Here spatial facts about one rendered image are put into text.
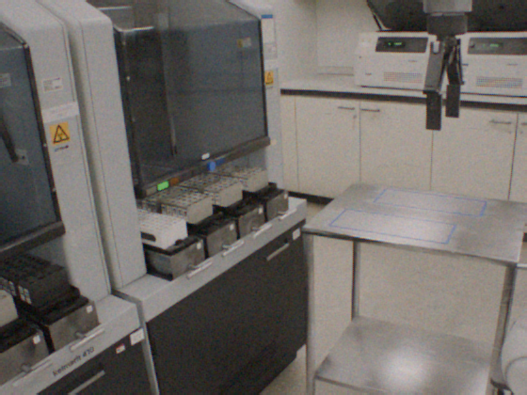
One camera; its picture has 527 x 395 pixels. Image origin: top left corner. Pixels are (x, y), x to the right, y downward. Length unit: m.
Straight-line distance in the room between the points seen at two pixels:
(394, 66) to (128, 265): 2.46
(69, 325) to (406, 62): 2.73
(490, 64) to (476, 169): 0.64
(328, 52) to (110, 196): 3.24
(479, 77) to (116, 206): 2.47
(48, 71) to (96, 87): 0.14
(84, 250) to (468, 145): 2.59
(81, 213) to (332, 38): 3.33
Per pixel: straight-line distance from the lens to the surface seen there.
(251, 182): 1.81
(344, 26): 4.32
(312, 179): 3.94
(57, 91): 1.26
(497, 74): 3.33
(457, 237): 1.49
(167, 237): 1.47
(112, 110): 1.36
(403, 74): 3.49
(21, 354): 1.22
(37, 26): 1.24
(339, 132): 3.74
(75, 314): 1.27
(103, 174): 1.36
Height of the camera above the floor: 1.42
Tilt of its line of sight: 23 degrees down
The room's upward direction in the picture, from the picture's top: 4 degrees counter-clockwise
